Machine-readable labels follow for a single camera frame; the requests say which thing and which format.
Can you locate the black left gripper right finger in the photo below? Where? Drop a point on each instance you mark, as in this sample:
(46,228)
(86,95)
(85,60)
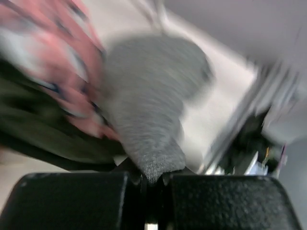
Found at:
(194,202)

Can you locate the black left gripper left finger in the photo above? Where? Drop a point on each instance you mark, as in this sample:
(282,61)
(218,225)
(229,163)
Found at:
(68,201)

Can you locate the olive green shorts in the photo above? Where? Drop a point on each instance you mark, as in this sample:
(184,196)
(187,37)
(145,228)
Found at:
(32,123)

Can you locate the grey shorts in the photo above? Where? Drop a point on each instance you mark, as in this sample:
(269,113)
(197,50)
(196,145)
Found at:
(147,81)

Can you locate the pink shark print shorts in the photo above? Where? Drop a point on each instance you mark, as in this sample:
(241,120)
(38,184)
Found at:
(54,42)

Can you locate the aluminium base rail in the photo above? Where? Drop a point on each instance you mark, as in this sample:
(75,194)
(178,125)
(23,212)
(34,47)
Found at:
(241,142)

